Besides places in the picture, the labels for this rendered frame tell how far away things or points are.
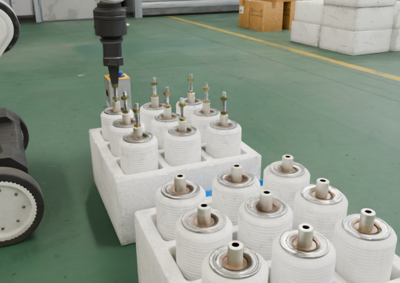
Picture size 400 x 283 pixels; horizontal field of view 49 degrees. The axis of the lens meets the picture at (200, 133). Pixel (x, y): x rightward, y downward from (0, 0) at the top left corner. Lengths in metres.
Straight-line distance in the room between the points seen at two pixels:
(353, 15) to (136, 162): 2.79
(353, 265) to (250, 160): 0.50
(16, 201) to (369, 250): 0.82
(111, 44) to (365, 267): 0.84
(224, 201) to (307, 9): 3.33
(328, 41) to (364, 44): 0.30
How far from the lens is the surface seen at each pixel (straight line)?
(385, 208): 1.38
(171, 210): 0.82
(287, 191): 0.91
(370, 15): 3.71
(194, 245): 0.72
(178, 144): 1.10
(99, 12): 1.23
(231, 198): 0.85
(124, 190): 1.06
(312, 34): 4.00
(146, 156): 1.08
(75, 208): 1.33
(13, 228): 1.21
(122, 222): 1.11
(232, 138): 1.15
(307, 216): 0.83
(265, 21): 4.82
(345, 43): 3.69
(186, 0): 6.54
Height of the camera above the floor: 0.65
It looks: 21 degrees down
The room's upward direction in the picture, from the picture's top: straight up
